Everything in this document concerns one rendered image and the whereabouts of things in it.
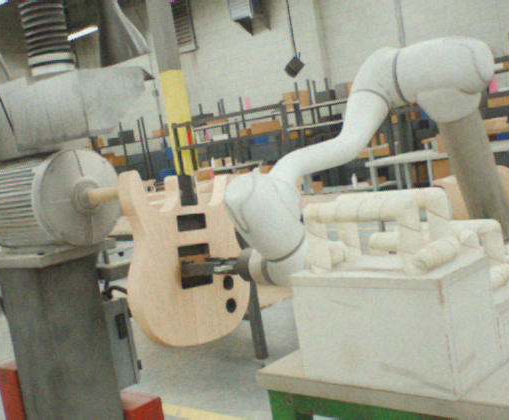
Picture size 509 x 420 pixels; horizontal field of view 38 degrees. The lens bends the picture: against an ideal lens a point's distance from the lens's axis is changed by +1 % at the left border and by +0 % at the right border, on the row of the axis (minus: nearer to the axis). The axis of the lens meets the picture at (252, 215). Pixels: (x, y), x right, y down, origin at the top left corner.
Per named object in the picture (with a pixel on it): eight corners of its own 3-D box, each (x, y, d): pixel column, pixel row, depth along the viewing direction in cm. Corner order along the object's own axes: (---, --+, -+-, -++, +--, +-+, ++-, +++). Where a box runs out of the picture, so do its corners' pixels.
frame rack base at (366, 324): (302, 380, 118) (285, 276, 116) (355, 349, 129) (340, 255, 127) (458, 401, 99) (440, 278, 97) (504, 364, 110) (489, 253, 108)
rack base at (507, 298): (354, 350, 128) (347, 300, 127) (403, 323, 140) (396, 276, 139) (505, 365, 109) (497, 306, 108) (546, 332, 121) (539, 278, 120)
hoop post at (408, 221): (399, 276, 103) (390, 210, 102) (411, 270, 105) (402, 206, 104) (420, 276, 101) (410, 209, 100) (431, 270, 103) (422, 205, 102)
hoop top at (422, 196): (331, 216, 120) (328, 197, 119) (343, 212, 122) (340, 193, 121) (440, 210, 106) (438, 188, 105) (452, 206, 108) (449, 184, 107)
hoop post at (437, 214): (429, 262, 109) (420, 200, 108) (439, 257, 111) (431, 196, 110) (449, 262, 106) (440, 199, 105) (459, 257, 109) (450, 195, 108)
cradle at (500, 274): (467, 298, 114) (464, 278, 114) (498, 279, 122) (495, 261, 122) (488, 298, 112) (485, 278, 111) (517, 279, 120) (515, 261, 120)
